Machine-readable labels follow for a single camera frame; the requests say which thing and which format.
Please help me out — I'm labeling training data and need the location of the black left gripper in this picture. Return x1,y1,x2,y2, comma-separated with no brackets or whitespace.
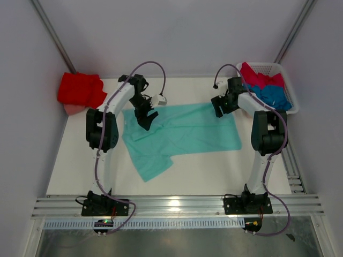
129,94,158,131

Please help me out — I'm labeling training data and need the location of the teal t shirt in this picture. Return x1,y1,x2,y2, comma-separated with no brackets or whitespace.
122,103,242,182

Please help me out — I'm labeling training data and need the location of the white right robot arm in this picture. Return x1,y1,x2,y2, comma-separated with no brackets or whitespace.
211,77,288,215

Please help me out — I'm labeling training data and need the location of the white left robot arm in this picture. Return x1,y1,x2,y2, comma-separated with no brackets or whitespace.
81,74,159,216

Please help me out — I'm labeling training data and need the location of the magenta t shirt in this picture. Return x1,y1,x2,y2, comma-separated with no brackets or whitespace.
240,62,285,89

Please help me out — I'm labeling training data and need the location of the blue t shirt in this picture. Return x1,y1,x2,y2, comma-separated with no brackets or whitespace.
248,85,292,111

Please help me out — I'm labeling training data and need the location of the white plastic basket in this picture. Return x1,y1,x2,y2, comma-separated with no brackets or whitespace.
236,62,299,114

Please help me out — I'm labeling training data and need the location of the pink folded t shirt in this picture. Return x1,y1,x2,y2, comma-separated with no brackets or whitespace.
63,104,86,116

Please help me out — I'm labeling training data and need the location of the red folded t shirt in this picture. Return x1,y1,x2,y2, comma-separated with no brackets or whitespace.
57,72,107,109

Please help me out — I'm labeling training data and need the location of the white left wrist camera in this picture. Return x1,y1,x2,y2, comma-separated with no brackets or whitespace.
150,94,167,108

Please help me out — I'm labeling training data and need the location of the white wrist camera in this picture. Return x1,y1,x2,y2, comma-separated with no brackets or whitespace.
150,94,167,108
213,81,228,98

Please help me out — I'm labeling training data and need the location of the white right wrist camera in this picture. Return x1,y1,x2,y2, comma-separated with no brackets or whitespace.
213,81,228,98

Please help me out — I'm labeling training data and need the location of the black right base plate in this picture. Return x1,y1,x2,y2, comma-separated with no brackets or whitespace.
223,193,273,215

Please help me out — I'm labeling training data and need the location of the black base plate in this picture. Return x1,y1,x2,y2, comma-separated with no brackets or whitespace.
81,199,129,217
223,193,273,215

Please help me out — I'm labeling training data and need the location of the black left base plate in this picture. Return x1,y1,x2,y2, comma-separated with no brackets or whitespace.
81,199,129,217

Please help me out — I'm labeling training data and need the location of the white slotted cable duct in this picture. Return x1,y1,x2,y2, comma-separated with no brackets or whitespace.
42,217,245,230

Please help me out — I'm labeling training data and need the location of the aluminium mounting rail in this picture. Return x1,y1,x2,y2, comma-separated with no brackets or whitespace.
31,194,324,219

